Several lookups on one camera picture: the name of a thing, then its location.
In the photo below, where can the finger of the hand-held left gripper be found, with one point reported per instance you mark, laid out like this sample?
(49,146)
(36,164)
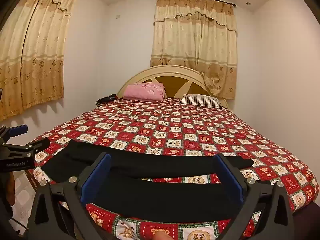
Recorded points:
(40,143)
(20,129)

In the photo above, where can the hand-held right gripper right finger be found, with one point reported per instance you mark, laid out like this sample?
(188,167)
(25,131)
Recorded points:
(231,177)

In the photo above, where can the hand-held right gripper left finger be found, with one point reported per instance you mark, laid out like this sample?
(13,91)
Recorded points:
(96,180)

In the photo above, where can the black pants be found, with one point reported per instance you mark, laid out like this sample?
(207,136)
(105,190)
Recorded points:
(155,175)

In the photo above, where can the person's left forearm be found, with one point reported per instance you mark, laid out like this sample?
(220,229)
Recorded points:
(8,187)

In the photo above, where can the person's right hand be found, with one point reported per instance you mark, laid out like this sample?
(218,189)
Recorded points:
(162,235)

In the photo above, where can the red patchwork printed bedspread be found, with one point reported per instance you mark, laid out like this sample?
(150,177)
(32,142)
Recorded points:
(175,130)

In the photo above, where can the beige floral curtain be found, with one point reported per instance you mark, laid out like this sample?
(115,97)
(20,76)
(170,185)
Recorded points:
(32,52)
(197,45)

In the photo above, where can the dark object on bed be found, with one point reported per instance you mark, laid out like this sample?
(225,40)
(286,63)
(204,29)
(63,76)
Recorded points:
(106,99)

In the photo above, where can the striped pillow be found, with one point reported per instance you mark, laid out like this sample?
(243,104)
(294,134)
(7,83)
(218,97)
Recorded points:
(202,100)

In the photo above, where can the pink pillow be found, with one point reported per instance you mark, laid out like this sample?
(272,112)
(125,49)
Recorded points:
(145,91)

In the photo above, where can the cream wooden headboard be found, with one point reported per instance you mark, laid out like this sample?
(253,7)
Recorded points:
(172,80)

